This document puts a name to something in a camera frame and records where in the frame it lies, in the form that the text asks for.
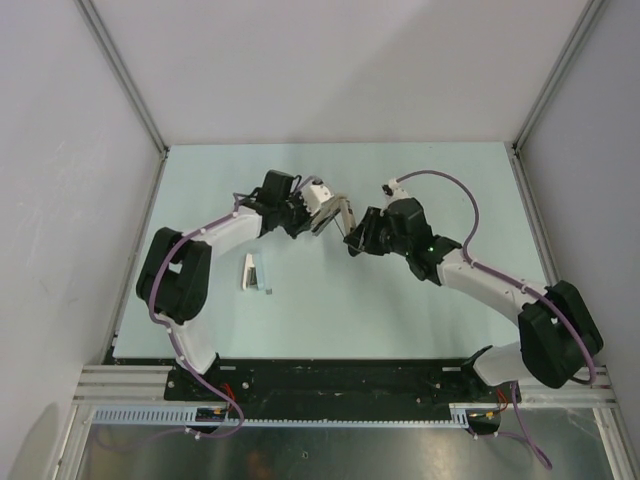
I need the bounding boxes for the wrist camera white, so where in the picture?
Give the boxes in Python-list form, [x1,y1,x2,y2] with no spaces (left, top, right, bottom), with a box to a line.
[301,181,334,217]
[381,178,409,205]

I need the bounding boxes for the aluminium frame post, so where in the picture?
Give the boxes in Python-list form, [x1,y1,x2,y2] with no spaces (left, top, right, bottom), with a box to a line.
[74,0,168,155]
[512,0,609,152]

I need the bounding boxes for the left aluminium frame post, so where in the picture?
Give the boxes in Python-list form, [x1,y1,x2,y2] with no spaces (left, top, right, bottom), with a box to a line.
[74,0,168,155]

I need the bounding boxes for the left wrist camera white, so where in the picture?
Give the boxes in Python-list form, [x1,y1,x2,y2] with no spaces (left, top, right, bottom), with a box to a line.
[301,181,334,217]

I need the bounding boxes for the right aluminium frame post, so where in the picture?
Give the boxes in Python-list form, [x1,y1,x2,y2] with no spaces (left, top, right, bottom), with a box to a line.
[512,0,609,152]

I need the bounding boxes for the black silver stapler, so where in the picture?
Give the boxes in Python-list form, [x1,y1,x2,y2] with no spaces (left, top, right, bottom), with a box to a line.
[332,194,356,237]

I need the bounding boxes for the front aluminium rail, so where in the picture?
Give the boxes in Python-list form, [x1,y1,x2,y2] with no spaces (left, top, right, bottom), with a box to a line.
[72,365,618,408]

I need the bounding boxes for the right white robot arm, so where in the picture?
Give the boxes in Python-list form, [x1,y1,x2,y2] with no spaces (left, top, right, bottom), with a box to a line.
[344,198,604,401]

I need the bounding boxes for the right aluminium side rail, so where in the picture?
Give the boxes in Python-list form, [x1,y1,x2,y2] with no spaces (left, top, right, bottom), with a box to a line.
[504,142,562,284]

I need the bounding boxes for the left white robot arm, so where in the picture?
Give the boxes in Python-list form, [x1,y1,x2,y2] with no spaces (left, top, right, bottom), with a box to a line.
[135,170,355,400]

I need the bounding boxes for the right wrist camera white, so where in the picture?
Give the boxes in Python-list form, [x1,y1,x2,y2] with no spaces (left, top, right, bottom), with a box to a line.
[381,178,409,205]

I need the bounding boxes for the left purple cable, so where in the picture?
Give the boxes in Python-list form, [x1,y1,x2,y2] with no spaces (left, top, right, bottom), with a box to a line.
[148,174,246,441]

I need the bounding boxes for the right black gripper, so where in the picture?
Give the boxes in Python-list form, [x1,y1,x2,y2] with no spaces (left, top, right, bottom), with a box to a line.
[344,207,411,257]

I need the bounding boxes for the grey cable duct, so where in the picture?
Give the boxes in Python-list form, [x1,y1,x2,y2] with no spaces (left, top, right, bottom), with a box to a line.
[92,405,469,429]

